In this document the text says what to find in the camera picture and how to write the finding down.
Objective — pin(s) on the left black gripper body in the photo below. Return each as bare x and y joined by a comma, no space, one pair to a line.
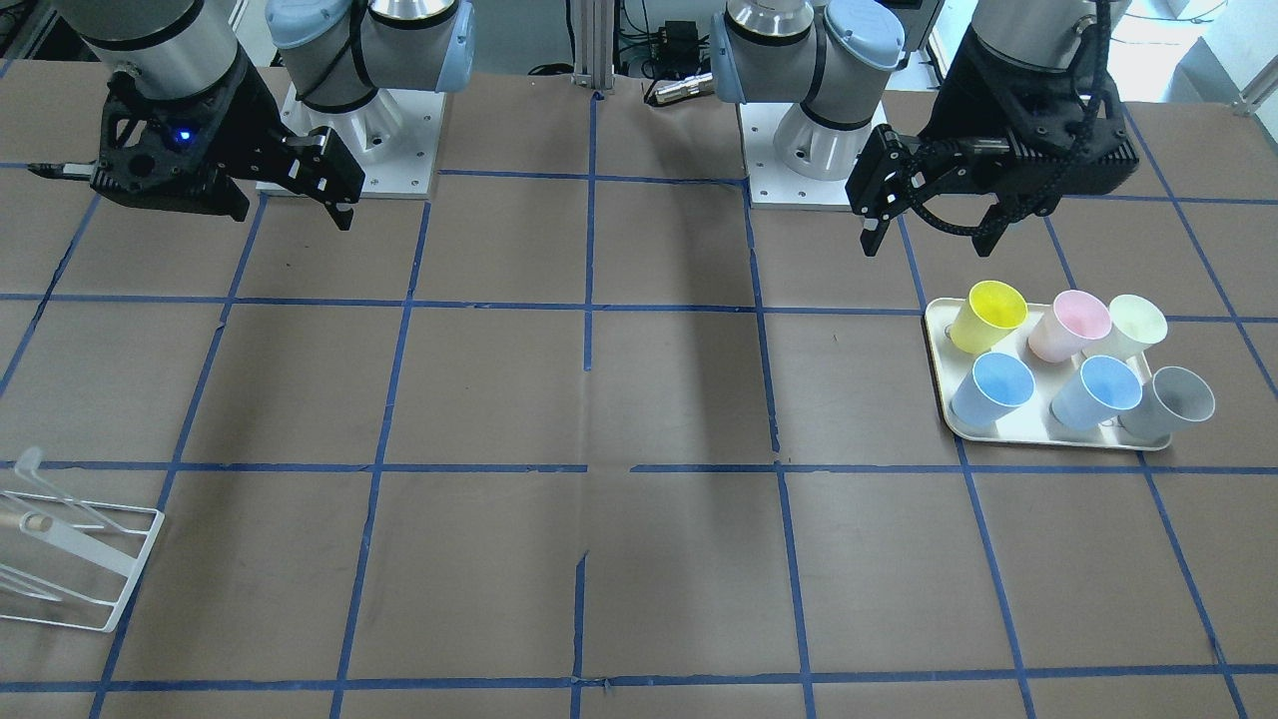
966,105

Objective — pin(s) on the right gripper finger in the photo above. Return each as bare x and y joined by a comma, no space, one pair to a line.
342,214

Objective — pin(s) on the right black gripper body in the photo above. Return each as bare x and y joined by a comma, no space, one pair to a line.
250,125

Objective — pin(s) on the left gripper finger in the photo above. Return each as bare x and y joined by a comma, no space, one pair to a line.
873,234
1005,212

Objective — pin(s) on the pale green plastic cup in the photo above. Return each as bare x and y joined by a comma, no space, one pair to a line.
1137,325

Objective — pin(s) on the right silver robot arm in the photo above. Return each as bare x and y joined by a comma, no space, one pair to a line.
181,48

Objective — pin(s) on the yellow plastic cup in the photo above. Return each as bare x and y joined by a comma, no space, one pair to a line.
991,311

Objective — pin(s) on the pink plastic cup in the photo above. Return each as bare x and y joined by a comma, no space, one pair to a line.
1074,321

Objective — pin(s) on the blue cup near yellow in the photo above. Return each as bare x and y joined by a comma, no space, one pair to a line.
995,386

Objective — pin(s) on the blue cup near grey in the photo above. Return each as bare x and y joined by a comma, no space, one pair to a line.
1101,389

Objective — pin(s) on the grey plastic cup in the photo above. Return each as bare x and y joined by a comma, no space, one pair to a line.
1174,398

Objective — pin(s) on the beige plastic tray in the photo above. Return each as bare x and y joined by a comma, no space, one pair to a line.
1033,423

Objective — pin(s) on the silver metal connector plug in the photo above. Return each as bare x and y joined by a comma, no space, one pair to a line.
667,92

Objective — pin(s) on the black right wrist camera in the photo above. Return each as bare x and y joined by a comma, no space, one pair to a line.
167,155

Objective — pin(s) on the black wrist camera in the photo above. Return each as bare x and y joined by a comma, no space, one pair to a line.
1057,123
167,155

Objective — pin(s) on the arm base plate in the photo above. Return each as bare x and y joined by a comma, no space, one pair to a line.
795,163
392,133

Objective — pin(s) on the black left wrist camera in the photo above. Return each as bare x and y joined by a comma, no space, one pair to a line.
1057,123

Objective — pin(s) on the white wire cup rack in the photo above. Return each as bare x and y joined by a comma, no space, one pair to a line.
68,561

